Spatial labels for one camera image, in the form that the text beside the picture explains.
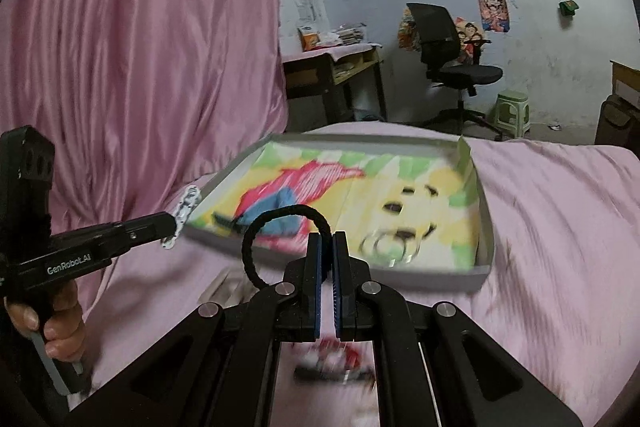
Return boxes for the cartoon wall poster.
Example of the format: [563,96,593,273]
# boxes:
[477,0,512,32]

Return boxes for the colourful wall poster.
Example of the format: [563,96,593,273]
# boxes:
[397,7,426,52]

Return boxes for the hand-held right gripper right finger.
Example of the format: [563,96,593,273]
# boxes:
[331,231,586,427]

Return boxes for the green plastic stool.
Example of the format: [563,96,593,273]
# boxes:
[494,89,532,138]

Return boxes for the dark wooden desk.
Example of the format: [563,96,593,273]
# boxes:
[282,43,388,122]

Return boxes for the orange box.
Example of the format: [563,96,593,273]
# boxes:
[298,27,321,52]

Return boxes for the red white black ornament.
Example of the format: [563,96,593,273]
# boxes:
[295,337,377,385]

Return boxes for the white wall papers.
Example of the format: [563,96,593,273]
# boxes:
[291,0,328,25]

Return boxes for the pink satin curtain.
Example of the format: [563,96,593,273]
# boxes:
[0,0,291,323]

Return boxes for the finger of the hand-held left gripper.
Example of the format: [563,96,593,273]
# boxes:
[49,212,178,259]

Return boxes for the pink desk cloth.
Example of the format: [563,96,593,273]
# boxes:
[325,43,381,62]

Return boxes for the open cardboard box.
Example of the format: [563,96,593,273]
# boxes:
[610,59,640,108]

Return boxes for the metal key ring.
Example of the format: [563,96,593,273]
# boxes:
[360,227,423,265]

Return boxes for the cartoon printed paper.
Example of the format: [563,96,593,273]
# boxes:
[210,142,481,270]

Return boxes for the pink bedsheet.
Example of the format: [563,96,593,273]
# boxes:
[75,122,640,427]

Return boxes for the stack of desk clutter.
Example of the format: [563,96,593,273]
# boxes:
[320,23,368,48]

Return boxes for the cartoon poster behind chair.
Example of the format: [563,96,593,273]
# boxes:
[454,18,491,65]

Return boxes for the person's left hand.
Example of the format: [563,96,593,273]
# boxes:
[4,279,86,363]

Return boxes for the flower painted cardboard tray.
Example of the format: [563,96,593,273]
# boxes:
[182,132,496,294]

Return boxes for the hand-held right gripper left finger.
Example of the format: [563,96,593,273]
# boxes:
[65,232,325,427]

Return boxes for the black office chair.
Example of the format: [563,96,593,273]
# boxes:
[406,3,505,142]

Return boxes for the white beaded bracelet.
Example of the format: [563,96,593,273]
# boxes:
[162,186,202,252]

